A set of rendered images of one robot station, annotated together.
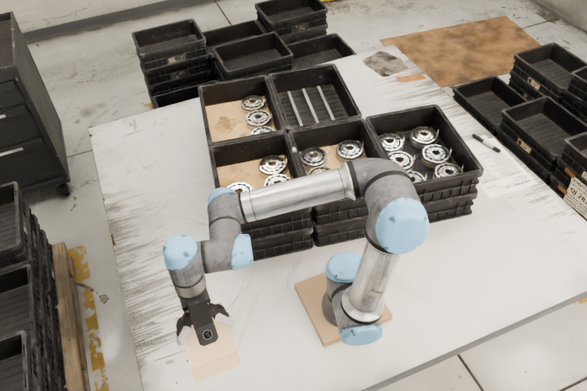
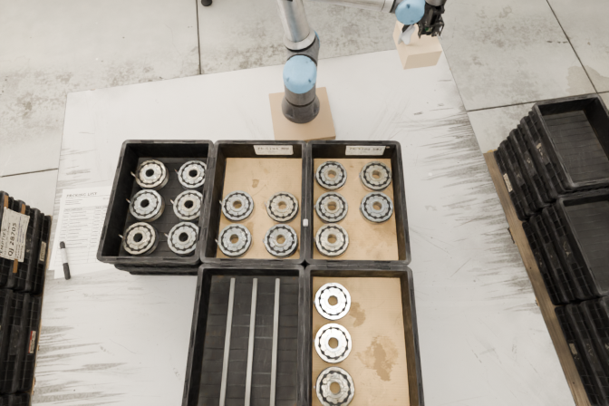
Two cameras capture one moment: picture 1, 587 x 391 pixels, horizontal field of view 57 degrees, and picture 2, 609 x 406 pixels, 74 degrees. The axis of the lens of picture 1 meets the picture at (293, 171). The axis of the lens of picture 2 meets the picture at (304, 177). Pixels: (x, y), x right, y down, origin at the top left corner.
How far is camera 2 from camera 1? 1.82 m
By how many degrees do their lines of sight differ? 70
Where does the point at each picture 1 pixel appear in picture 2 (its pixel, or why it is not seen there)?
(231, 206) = not seen: outside the picture
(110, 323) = not seen: hidden behind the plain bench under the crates
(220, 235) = not seen: outside the picture
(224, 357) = not seen: hidden behind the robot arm
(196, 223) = (420, 233)
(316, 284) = (317, 130)
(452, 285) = (209, 111)
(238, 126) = (362, 346)
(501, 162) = (72, 227)
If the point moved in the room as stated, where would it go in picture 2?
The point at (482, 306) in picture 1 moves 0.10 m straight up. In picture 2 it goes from (198, 91) to (192, 76)
